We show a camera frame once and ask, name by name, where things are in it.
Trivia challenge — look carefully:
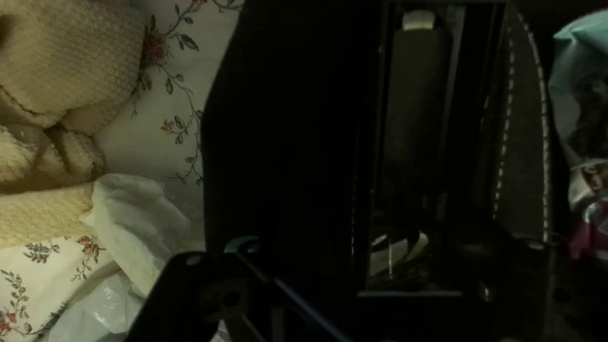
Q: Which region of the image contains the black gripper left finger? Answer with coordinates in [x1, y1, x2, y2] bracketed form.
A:
[123, 236, 351, 342]

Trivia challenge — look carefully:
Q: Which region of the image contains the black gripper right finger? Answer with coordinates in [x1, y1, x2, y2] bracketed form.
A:
[442, 215, 560, 342]

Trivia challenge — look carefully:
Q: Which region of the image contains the grey plastic bag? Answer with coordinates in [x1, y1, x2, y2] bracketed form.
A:
[36, 173, 207, 342]

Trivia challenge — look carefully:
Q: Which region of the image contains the black bag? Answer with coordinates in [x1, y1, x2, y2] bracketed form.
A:
[199, 0, 571, 342]

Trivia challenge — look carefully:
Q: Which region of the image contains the pink white packet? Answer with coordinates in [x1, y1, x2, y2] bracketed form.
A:
[564, 158, 608, 262]

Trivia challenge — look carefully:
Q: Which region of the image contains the floral bed sheet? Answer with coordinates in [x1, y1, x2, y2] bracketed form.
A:
[0, 0, 245, 342]

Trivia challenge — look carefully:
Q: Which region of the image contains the beige knitted towel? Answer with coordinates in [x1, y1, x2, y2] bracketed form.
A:
[0, 0, 150, 251]

